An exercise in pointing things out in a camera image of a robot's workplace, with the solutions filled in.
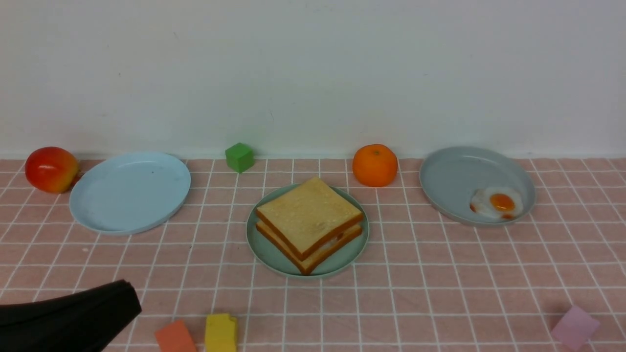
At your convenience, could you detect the light blue plate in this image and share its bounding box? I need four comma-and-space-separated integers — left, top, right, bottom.
69, 152, 191, 235

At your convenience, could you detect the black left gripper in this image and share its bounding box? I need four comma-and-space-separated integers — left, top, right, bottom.
0, 279, 142, 352

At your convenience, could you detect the red apple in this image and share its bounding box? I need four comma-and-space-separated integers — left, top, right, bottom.
24, 146, 83, 194

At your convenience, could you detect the green centre plate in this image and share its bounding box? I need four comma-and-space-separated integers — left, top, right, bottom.
246, 183, 370, 279

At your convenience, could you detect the orange mandarin fruit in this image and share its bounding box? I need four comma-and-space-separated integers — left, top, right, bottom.
352, 143, 399, 187

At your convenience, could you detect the pink foam cube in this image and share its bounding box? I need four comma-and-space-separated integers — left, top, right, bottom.
551, 305, 601, 352

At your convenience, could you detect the pink checkered tablecloth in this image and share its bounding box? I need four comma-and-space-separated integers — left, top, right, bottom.
0, 158, 626, 352

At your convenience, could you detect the fried egg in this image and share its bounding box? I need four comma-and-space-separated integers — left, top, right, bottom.
328, 232, 346, 245
469, 186, 524, 222

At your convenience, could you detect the orange foam block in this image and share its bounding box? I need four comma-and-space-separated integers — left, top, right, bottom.
154, 319, 197, 352

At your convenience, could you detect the toast slice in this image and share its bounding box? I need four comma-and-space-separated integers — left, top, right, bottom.
256, 176, 364, 260
256, 222, 362, 275

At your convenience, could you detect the green foam cube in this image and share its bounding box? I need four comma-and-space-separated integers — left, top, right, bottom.
225, 143, 255, 174

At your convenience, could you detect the grey plate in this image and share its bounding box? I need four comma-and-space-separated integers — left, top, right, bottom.
420, 146, 537, 227

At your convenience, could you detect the yellow foam block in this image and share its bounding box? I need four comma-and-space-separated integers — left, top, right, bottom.
205, 313, 238, 352

